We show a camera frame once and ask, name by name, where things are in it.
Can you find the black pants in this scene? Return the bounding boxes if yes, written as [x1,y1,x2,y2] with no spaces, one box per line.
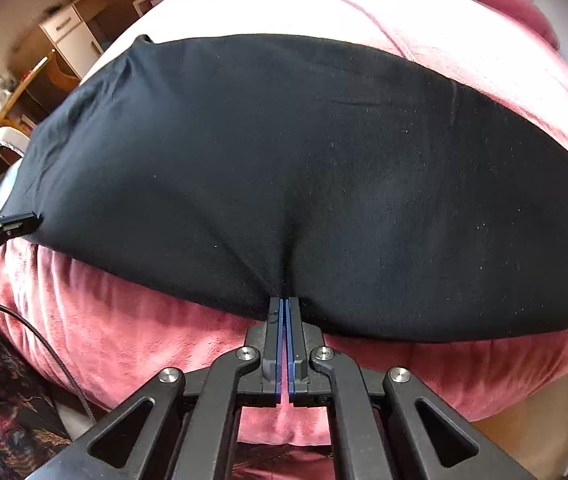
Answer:
[5,35,568,342]

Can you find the pink bed sheet mattress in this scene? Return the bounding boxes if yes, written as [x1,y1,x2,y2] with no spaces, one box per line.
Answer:
[0,0,568,449]

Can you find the small wooden table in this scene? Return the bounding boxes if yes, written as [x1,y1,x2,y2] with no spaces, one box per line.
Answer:
[0,49,80,136]

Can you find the wooden desk white cabinet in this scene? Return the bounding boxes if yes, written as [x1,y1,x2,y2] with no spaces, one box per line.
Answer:
[8,0,138,78]

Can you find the black cable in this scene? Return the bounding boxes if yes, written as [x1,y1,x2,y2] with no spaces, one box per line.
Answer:
[0,297,98,424]

